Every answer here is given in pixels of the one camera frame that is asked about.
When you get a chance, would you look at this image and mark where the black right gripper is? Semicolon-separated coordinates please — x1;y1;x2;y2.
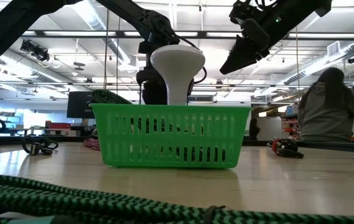
220;17;290;75

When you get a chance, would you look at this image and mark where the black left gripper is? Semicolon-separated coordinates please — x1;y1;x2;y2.
136;39;169;105

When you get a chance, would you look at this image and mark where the green black braided cable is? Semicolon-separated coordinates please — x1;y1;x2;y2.
0;174;354;224
90;89;133;105

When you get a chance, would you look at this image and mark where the black cable with red band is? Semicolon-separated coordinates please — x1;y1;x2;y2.
266;137;305;159

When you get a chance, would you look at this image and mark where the dark braided cable silver connector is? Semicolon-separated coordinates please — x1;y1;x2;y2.
21;134;60;156

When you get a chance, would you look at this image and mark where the white flood light bulb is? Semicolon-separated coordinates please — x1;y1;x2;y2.
150;44;206;106

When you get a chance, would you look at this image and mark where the green plastic slotted basket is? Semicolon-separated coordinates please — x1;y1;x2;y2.
88;103;253;170

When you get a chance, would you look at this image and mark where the black computer monitor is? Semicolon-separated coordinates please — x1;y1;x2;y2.
67;91;95;119

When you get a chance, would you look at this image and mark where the black storage shelf rack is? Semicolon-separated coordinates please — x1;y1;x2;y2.
281;104;300;141

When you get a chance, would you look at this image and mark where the white ceiling air vent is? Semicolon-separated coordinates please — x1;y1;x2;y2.
326;40;341;57

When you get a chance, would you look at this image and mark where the red box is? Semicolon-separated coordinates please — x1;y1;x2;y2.
45;120;72;130

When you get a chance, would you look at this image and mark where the person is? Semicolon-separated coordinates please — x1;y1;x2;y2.
297;67;354;142

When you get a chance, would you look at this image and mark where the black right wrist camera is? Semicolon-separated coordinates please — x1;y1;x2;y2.
229;0;260;26

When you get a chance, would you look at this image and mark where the black ceiling-mounted camera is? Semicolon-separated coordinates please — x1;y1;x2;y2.
20;39;50;62

